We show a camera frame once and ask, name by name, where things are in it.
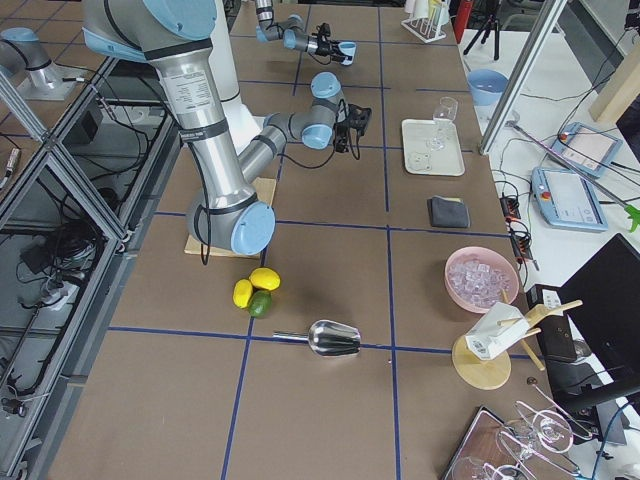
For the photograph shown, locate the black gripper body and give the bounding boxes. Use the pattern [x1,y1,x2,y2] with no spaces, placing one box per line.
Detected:
[315,35,334,57]
[345,103,372,133]

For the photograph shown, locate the light blue plastic cup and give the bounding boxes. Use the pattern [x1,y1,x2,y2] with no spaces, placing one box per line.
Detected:
[338,41,357,63]

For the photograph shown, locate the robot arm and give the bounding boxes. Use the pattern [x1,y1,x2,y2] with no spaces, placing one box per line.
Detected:
[255,0,357,66]
[83,1,371,256]

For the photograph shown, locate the large blue bowl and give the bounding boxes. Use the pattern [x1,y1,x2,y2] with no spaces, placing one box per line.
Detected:
[467,69,509,106]

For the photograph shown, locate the pink bowl of ice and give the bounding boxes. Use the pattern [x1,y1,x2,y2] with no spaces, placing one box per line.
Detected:
[444,246,520,313]

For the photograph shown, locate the metal ice scoop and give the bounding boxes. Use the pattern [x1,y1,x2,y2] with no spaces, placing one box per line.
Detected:
[272,319,361,357]

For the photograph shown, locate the cream bear tray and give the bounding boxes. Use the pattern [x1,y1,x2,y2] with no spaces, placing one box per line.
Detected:
[401,119,465,177]

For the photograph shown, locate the clear wine glass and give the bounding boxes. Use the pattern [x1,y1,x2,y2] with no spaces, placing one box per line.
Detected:
[428,96,459,151]

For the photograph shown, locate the wooden cutting board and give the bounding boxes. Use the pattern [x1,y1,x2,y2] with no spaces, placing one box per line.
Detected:
[187,178,277,256]

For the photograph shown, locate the grey yellow folded cloth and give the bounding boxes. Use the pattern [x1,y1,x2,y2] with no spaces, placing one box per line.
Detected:
[427,196,470,228]

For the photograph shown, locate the yellow lemon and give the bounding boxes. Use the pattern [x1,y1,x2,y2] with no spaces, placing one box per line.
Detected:
[249,267,281,291]
[232,279,254,309]

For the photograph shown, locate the green lime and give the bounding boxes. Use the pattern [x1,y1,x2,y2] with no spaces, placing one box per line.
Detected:
[247,290,272,318]

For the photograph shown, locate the blue teach pendant near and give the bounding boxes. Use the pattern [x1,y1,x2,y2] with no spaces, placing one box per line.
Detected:
[531,167,608,232]

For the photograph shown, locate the blue teach pendant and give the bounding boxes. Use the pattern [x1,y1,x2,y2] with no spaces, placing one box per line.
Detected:
[531,167,608,232]
[552,122,623,178]

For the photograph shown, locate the blue teach pendant far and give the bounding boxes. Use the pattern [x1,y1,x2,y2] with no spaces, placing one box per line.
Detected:
[552,122,623,178]

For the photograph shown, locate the white carton on stand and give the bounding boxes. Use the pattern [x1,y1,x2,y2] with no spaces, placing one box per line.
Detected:
[464,302,529,361]

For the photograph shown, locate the round wooden stand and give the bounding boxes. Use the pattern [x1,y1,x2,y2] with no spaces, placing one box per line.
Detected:
[452,300,583,390]

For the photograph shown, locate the black monitor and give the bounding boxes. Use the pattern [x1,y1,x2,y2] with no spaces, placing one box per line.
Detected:
[558,233,639,412]

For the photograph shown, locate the glass goblets on tray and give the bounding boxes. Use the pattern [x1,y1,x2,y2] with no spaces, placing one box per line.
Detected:
[440,401,594,479]

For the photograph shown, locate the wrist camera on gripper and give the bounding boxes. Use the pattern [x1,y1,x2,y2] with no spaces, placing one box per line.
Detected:
[318,23,331,36]

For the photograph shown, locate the white wire cup rack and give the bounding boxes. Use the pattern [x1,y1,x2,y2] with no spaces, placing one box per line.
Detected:
[401,0,449,44]

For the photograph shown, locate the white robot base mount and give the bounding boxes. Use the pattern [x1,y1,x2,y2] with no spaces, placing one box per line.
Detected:
[209,0,262,154]

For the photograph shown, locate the black camera tripod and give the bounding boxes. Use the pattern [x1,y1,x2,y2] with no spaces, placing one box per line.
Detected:
[462,0,502,61]

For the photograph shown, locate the aluminium frame post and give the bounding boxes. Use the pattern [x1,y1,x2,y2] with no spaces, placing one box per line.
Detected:
[478,0,568,155]

